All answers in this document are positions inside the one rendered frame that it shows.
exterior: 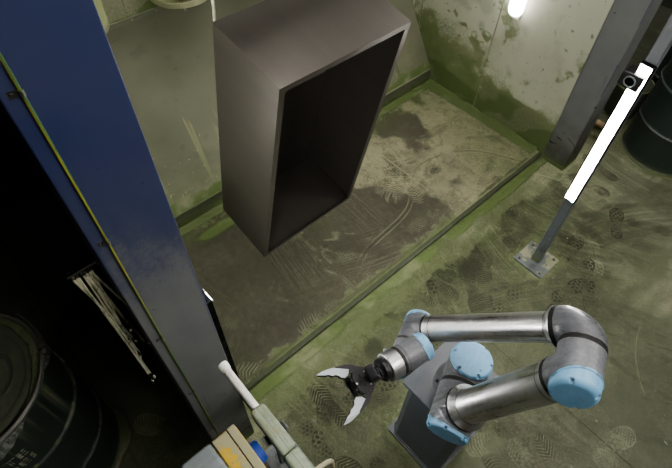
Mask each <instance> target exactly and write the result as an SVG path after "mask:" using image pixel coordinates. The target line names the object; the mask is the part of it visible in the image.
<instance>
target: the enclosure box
mask: <svg viewBox="0 0 672 468"><path fill-rule="evenodd" d="M410 25H411V21H410V20H409V19H408V18H407V17H405V16H404V15H403V14H402V13H401V12H399V11H398V10H397V9H396V8H395V7H394V6H392V5H391V4H390V3H389V2H388V1H386V0H264V1H262V2H260V3H257V4H255V5H252V6H250V7H247V8H245V9H243V10H240V11H238V12H235V13H233V14H230V15H228V16H226V17H223V18H221V19H218V20H216V21H213V22H212V26H213V43H214V60H215V78H216V95H217V112H218V129H219V147H220V164H221V181H222V198H223V210H224V211H225V212H226V213H227V214H228V215H229V217H230V218H231V219H232V220H233V221H234V222H235V224H236V225H237V226H238V227H239V228H240V229H241V231H242V232H243V233H244V234H245V235H246V237H247V238H248V239H249V240H250V241H251V242H252V244H253V245H254V246H255V247H256V248H257V249H258V251H259V252H260V253H261V254H262V255H263V256H264V257H265V256H266V255H268V254H269V253H271V252H272V251H273V250H275V249H276V248H278V247H279V246H281V245H282V244H284V243H285V242H287V241H288V240H289V239H291V238H292V237H294V236H295V235H297V234H298V233H300V232H301V231H303V230H304V229H305V228H307V227H308V226H310V225H311V224H313V223H314V222H316V221H317V220H318V219H320V218H321V217H323V216H324V215H326V214H327V213H329V212H330V211H332V210H333V209H334V208H336V207H337V206H339V205H340V204H342V203H343V202H345V201H346V200H348V199H349V198H350V196H351V193H352V190H353V187H354V184H355V181H356V178H357V176H358V173H359V170H360V167H361V164H362V161H363V159H364V156H365V153H366V150H367V147H368V144H369V141H370V139H371V136H372V133H373V130H374V127H375V124H376V121H377V119H378V116H379V113H380V110H381V107H382V104H383V102H384V99H385V96H386V93H387V90H388V87H389V84H390V82H391V79H392V76H393V73H394V70H395V67H396V65H397V62H398V59H399V56H400V53H401V50H402V47H403V45H404V42H405V39H406V36H407V33H408V30H409V27H410Z"/></svg>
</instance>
